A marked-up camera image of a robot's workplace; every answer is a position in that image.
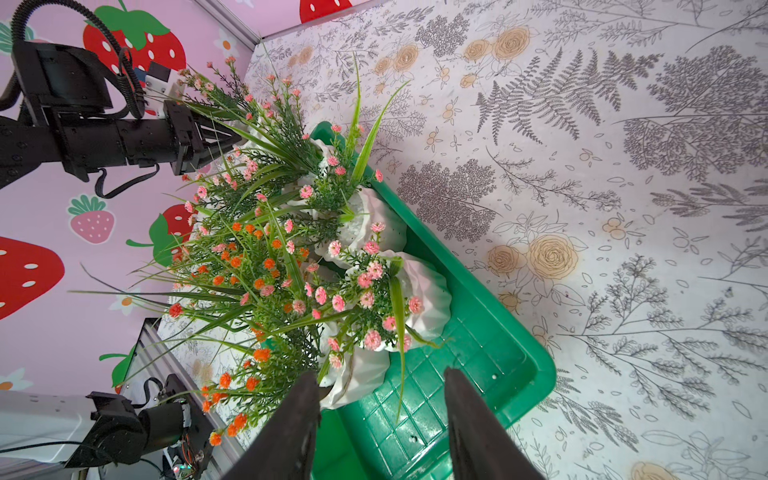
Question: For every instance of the orange gypsophila pot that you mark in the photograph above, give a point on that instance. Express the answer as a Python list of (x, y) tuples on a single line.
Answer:
[(242, 273)]

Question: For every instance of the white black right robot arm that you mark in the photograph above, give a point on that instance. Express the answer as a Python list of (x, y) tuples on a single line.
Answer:
[(101, 428)]

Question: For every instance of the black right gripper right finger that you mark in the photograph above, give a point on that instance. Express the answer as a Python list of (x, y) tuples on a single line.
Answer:
[(479, 446)]

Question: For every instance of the green grass pot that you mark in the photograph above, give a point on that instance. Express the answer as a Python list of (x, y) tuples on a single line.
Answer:
[(259, 367)]

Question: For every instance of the green plastic storage box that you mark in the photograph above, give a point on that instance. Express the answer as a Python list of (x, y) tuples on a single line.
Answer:
[(400, 430)]

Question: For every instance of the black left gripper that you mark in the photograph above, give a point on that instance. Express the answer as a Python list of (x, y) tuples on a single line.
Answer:
[(194, 144)]

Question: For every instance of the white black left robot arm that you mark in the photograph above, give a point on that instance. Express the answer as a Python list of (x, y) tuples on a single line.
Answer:
[(111, 107)]

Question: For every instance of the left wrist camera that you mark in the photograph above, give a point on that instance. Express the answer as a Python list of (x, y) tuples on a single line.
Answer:
[(160, 84)]

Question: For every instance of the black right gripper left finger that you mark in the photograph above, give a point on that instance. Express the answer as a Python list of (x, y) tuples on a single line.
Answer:
[(286, 445)]

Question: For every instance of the pink gypsophila pot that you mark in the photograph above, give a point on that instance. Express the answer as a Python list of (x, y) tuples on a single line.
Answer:
[(335, 201), (271, 122)]

